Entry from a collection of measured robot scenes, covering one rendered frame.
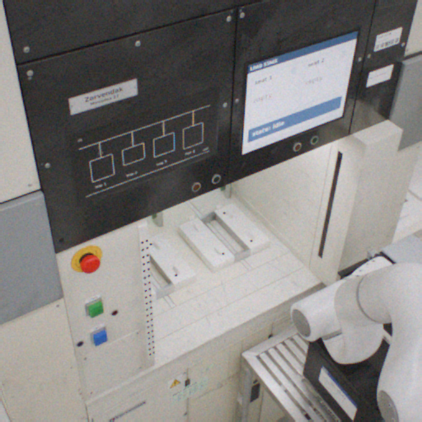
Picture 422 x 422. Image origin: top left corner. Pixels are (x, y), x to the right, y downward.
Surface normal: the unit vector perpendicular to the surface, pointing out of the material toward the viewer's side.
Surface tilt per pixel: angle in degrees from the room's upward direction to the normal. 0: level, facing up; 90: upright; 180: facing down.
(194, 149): 90
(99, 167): 90
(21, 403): 90
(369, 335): 77
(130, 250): 90
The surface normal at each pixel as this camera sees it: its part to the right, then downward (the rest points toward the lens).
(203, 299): 0.02, -0.74
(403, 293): -0.79, -0.27
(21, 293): 0.55, 0.57
